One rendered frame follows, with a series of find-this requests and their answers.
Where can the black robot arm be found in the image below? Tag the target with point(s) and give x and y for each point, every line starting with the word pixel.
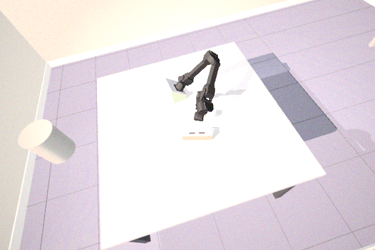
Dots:
pixel 203 105

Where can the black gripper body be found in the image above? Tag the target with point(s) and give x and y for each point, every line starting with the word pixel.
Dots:
pixel 198 117

